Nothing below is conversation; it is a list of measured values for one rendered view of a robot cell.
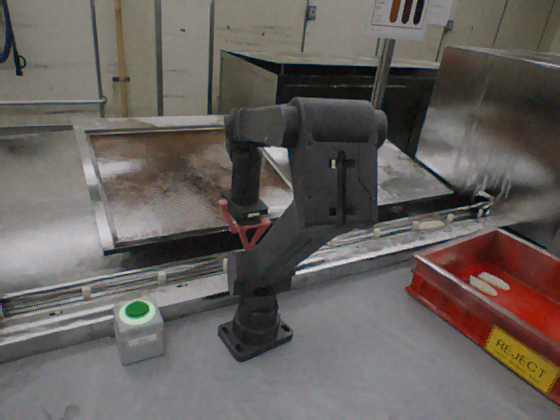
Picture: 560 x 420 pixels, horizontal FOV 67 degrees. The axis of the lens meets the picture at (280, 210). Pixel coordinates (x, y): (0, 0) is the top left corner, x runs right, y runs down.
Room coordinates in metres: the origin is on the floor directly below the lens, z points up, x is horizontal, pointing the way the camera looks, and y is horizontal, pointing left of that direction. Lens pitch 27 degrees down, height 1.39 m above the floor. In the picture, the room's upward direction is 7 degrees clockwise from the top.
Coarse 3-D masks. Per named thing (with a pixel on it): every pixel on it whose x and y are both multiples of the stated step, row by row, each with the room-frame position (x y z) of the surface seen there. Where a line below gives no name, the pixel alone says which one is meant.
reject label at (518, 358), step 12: (492, 336) 0.61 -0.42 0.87; (504, 336) 0.60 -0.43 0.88; (492, 348) 0.60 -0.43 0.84; (504, 348) 0.59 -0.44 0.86; (516, 348) 0.58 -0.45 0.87; (504, 360) 0.58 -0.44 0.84; (516, 360) 0.57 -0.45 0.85; (528, 360) 0.56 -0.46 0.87; (516, 372) 0.56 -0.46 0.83; (528, 372) 0.55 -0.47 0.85; (540, 372) 0.54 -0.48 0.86; (540, 384) 0.53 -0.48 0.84; (552, 384) 0.52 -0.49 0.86
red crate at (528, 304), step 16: (464, 272) 0.88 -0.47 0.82; (480, 272) 0.89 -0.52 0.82; (496, 272) 0.90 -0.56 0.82; (416, 288) 0.77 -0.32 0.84; (432, 288) 0.74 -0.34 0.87; (496, 288) 0.83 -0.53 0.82; (512, 288) 0.84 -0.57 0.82; (528, 288) 0.85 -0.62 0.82; (432, 304) 0.73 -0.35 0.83; (448, 304) 0.70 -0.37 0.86; (512, 304) 0.77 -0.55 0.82; (528, 304) 0.78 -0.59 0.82; (544, 304) 0.79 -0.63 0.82; (448, 320) 0.69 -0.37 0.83; (464, 320) 0.67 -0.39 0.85; (480, 320) 0.65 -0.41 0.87; (528, 320) 0.72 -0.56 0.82; (544, 320) 0.73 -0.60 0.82; (480, 336) 0.64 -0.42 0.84
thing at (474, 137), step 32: (448, 64) 1.41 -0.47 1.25; (480, 64) 1.31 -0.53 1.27; (512, 64) 1.23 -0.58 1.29; (544, 64) 1.15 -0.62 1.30; (448, 96) 1.38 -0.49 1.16; (480, 96) 1.28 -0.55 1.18; (512, 96) 1.20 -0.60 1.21; (544, 96) 1.13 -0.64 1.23; (448, 128) 1.35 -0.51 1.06; (480, 128) 1.25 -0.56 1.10; (512, 128) 1.17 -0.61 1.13; (544, 128) 1.10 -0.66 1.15; (416, 160) 1.43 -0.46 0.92; (448, 160) 1.32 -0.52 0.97; (480, 160) 1.22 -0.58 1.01; (512, 160) 1.14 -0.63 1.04; (544, 160) 1.07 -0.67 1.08; (512, 192) 1.11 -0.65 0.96; (544, 192) 1.05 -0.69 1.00; (512, 224) 1.08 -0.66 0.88; (544, 224) 1.02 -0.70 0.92
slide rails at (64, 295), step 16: (448, 224) 1.09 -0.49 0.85; (336, 240) 0.92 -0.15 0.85; (368, 240) 0.94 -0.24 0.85; (176, 272) 0.71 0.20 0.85; (192, 272) 0.72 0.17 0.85; (80, 288) 0.63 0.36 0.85; (96, 288) 0.63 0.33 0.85; (112, 288) 0.64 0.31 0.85; (144, 288) 0.65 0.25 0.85; (16, 304) 0.56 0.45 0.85; (32, 304) 0.57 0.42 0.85; (64, 304) 0.58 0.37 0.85
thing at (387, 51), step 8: (384, 40) 1.89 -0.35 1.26; (392, 40) 1.88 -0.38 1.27; (384, 48) 1.89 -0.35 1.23; (392, 48) 1.89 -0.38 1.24; (384, 56) 1.88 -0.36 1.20; (392, 56) 1.89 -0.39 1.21; (384, 64) 1.87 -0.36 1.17; (376, 72) 1.90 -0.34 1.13; (384, 72) 1.88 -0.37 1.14; (376, 80) 1.89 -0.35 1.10; (384, 80) 1.88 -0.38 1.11; (376, 88) 1.89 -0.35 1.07; (384, 88) 1.89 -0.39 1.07; (376, 96) 1.88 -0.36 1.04; (376, 104) 1.87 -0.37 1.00
